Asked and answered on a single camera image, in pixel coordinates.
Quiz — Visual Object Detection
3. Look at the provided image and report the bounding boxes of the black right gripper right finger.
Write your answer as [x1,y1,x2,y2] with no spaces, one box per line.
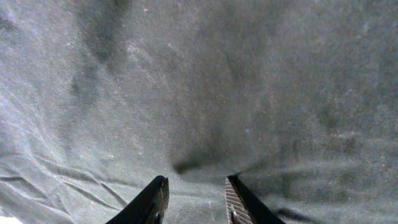
[224,175,285,224]

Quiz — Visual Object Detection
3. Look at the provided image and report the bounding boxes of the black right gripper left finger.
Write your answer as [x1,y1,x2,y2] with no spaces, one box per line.
[106,175,169,224]

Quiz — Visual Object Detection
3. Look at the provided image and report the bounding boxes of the black shorts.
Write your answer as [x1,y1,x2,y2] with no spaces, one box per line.
[1,0,397,223]

